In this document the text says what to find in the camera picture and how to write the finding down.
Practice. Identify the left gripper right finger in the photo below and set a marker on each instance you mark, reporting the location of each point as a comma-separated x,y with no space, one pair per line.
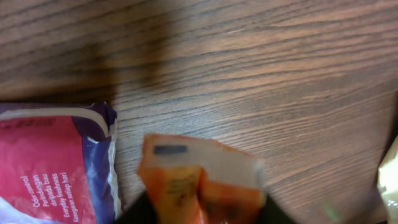
271,213

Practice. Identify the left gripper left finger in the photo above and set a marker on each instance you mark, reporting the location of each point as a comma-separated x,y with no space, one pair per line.
141,211

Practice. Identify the small orange sachet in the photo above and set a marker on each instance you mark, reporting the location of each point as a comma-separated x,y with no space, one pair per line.
191,180

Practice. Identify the red purple pad packet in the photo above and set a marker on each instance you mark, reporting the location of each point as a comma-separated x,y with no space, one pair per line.
58,163

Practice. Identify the orange yellow snack bag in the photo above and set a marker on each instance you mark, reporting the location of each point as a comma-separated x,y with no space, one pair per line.
387,184

